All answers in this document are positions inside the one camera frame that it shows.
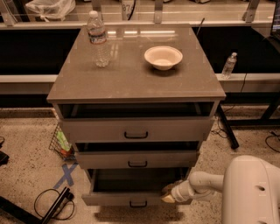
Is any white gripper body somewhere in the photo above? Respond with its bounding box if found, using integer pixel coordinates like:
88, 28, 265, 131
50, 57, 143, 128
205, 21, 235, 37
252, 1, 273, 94
171, 180, 195, 202

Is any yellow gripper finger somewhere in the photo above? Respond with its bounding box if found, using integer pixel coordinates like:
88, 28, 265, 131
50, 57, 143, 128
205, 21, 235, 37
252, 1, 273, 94
162, 180, 182, 195
161, 194, 176, 203

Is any grey bottom drawer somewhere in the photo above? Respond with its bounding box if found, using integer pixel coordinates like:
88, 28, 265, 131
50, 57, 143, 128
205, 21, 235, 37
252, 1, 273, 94
82, 167, 190, 208

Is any grey drawer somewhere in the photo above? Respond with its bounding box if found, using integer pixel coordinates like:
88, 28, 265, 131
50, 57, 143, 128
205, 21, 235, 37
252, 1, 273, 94
82, 167, 190, 208
75, 150, 198, 169
59, 118, 214, 143

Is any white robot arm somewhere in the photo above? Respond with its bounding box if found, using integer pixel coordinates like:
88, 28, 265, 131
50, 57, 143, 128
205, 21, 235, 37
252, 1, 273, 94
161, 155, 280, 224

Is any grey middle drawer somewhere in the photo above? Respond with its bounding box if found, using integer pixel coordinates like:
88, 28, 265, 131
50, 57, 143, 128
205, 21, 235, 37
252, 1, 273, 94
75, 150, 198, 169

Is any grey drawer cabinet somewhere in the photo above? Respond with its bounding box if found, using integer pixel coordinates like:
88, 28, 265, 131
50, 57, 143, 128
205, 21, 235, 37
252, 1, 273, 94
46, 24, 227, 176

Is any grey top drawer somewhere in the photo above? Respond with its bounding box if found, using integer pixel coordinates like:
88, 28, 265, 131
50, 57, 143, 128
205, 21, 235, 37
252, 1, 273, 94
59, 118, 214, 143

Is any black table leg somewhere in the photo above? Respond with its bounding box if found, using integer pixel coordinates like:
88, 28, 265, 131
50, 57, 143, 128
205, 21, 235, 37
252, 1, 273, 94
217, 105, 239, 150

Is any white paper bowl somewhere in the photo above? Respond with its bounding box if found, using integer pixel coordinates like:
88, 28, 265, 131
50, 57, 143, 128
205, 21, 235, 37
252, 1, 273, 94
144, 46, 183, 71

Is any small water bottle on ledge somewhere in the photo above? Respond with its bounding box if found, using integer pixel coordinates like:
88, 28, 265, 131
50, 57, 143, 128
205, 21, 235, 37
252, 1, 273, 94
221, 52, 237, 79

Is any black metal floor bar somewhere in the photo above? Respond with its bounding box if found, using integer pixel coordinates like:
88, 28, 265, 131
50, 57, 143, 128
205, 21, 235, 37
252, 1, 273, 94
0, 186, 72, 224

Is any clear water bottle on cabinet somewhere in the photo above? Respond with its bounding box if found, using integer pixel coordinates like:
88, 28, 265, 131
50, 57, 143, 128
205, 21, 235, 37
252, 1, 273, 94
87, 10, 110, 67

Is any white plastic bag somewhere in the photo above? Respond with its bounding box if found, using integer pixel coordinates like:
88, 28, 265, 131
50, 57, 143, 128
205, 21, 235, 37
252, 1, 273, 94
25, 0, 76, 21

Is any black cable right floor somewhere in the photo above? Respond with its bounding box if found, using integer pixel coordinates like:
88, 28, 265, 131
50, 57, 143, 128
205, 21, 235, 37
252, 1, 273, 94
264, 130, 280, 154

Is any wire mesh basket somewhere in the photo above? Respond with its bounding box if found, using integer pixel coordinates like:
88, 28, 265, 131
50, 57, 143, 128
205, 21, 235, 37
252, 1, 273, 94
49, 125, 75, 161

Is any black floor cable loop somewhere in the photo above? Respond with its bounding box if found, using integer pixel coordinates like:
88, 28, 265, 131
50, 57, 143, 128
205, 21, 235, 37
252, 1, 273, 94
33, 188, 76, 221

